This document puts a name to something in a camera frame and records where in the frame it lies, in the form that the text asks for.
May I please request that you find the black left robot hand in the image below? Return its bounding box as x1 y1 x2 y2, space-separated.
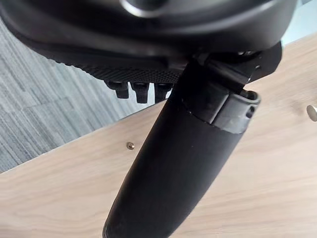
0 0 298 238

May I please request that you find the silver round door screw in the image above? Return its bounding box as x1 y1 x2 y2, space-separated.
306 104 317 121

